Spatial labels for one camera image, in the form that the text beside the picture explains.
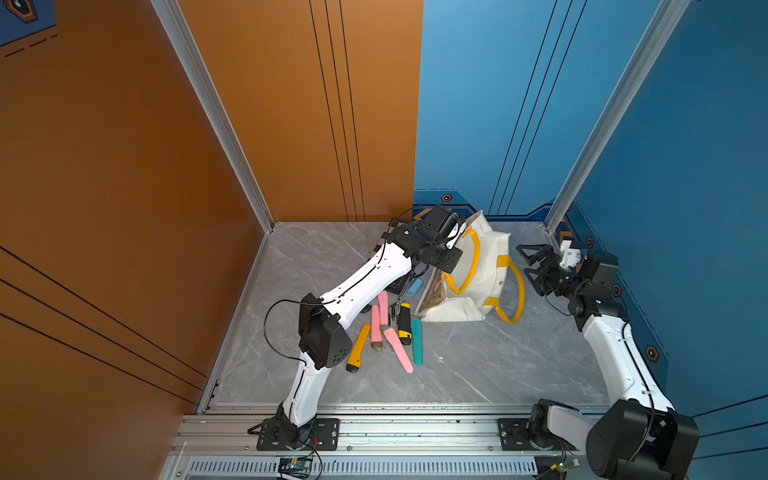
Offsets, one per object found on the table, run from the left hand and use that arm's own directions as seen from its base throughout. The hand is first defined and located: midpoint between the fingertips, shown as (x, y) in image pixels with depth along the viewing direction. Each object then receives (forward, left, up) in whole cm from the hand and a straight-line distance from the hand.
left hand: (453, 252), depth 81 cm
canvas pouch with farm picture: (0, -11, -11) cm, 15 cm away
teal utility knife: (-16, +9, -22) cm, 29 cm away
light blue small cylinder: (+2, +9, -21) cm, 23 cm away
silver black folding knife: (-7, +16, -22) cm, 29 cm away
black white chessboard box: (+2, +15, -20) cm, 25 cm away
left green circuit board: (-47, +38, -25) cm, 65 cm away
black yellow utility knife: (-13, +13, -22) cm, 29 cm away
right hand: (-3, -17, +1) cm, 18 cm away
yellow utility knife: (-22, +27, -22) cm, 41 cm away
